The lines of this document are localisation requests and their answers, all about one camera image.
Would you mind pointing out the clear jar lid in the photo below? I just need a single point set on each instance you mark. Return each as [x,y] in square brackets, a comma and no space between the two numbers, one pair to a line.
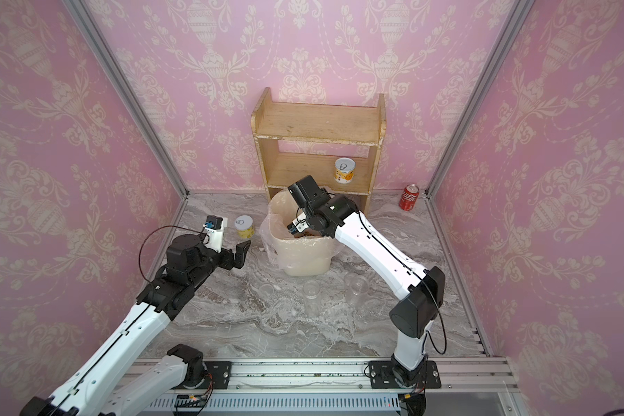
[312,289]
[266,291]

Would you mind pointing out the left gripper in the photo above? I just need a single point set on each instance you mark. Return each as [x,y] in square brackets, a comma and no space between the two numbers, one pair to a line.
[229,262]

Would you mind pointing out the beige trash bin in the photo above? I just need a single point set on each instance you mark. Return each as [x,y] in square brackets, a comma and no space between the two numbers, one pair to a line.
[301,249]

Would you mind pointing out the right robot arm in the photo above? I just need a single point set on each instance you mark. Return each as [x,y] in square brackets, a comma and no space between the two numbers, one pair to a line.
[419,290]

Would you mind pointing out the yellow can on shelf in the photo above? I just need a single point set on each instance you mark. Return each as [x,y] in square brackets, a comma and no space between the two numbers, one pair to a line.
[344,170]

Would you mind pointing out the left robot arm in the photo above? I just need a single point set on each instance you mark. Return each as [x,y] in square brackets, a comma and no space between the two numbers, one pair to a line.
[135,322]

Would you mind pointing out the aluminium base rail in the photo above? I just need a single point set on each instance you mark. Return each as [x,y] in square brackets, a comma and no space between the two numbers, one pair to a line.
[360,386]

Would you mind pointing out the red cola can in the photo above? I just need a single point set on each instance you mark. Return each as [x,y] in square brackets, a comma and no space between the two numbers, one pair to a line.
[409,197]

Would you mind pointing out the yellow can on floor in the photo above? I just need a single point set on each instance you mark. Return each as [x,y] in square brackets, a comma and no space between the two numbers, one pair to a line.
[244,225]

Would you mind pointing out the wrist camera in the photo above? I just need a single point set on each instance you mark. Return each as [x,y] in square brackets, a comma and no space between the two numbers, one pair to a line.
[299,225]
[214,230]

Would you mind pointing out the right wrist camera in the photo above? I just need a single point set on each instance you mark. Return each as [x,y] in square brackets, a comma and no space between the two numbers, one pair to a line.
[299,225]

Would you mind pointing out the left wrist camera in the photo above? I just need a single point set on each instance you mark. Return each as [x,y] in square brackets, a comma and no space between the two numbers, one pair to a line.
[214,230]

